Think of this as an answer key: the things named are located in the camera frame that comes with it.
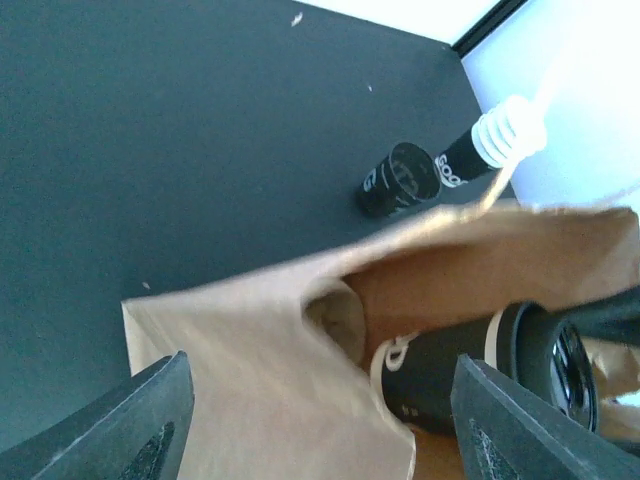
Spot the single black paper cup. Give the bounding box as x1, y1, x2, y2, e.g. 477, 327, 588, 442
370, 304, 520, 434

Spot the black frame post right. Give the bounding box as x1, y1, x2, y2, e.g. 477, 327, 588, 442
452, 0, 527, 59

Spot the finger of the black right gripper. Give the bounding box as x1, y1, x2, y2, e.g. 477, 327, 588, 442
564, 287, 640, 347

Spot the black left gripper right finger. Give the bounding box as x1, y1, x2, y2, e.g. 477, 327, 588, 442
451, 355, 639, 479

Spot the stack of black paper cups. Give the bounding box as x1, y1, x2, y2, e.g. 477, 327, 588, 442
433, 95, 547, 189

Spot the brown paper bag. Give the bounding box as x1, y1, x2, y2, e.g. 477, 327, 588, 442
122, 171, 639, 479

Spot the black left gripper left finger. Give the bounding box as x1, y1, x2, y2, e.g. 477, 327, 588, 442
1, 351, 195, 479

